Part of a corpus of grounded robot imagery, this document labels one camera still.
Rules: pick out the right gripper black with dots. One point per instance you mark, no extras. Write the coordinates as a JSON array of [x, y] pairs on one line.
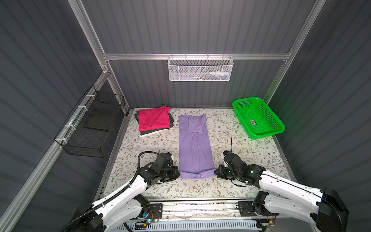
[[219, 174]]

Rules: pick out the folded dark green t shirt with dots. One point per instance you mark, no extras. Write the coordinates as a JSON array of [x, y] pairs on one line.
[[171, 120]]

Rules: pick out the black wire basket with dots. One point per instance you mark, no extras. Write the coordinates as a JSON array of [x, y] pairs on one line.
[[94, 126]]

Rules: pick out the folded magenta t shirt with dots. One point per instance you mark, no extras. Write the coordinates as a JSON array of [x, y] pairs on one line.
[[153, 118]]

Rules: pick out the purple t shirt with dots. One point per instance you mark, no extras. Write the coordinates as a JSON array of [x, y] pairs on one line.
[[195, 153]]

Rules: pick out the folded white t shirt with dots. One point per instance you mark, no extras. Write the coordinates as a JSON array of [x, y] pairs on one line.
[[148, 132]]

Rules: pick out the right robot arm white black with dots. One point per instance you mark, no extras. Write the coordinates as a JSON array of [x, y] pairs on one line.
[[279, 196]]

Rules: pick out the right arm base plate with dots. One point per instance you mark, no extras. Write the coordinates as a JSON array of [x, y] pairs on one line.
[[250, 208]]

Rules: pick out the white spray bottle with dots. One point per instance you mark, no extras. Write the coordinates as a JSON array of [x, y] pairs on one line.
[[222, 75]]

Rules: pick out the white vented panel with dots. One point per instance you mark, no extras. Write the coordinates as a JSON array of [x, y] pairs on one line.
[[229, 225]]

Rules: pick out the floral table cloth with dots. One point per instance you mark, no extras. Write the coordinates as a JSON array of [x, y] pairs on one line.
[[225, 133]]

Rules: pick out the green plastic basket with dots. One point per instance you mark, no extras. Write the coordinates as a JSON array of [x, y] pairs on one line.
[[257, 118]]

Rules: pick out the white wire mesh basket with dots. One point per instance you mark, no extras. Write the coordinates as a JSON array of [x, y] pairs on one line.
[[196, 69]]

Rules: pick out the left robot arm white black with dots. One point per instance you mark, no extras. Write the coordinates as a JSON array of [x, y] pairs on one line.
[[127, 202]]

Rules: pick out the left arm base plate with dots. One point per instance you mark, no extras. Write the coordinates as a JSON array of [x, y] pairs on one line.
[[153, 212]]

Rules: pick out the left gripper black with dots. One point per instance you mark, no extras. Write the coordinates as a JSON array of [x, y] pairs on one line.
[[174, 169]]

